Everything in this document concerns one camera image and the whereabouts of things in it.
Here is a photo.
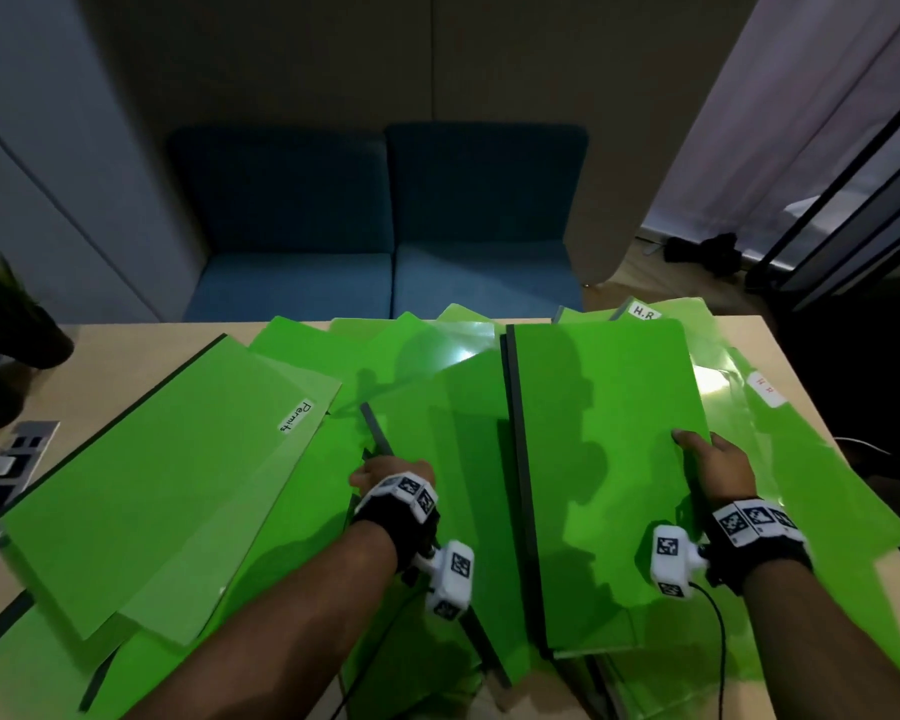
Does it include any pile of green folders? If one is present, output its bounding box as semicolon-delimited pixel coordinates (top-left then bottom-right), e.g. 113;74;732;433
0;295;900;720

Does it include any person's right forearm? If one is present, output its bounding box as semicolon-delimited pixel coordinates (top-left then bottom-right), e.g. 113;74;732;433
742;558;900;720

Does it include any black object on floor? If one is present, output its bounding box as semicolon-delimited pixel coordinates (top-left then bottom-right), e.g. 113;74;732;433
663;231;744;278

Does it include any person's left hand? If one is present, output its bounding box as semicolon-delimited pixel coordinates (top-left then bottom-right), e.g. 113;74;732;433
348;455;437;503

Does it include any black metal door frame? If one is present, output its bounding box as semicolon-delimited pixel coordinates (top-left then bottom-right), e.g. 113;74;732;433
746;96;900;308

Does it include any black marker wristband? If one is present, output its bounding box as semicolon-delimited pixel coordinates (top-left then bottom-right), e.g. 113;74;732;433
348;471;442;575
701;498;815;597

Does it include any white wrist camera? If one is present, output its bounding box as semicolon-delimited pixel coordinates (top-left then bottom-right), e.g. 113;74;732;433
648;522;710;601
412;539;478;622

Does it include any white curtain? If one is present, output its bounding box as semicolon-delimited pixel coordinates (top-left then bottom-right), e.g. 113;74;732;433
644;0;900;256

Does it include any grey power socket panel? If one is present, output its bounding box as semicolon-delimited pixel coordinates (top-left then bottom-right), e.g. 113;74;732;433
0;420;61;575

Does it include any person's left forearm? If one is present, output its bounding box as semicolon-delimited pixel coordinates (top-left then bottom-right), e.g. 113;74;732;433
123;520;399;720

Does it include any matte green folder dark spine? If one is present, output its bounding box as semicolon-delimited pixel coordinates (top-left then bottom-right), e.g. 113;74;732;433
500;316;714;661

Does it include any black camera cable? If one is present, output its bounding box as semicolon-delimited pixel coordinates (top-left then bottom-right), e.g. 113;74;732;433
689;580;729;720

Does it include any blue fabric sofa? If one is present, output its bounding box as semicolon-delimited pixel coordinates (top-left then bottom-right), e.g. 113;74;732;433
166;120;590;323

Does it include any person's right hand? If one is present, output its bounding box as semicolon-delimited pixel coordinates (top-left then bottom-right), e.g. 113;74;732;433
671;429;760;515

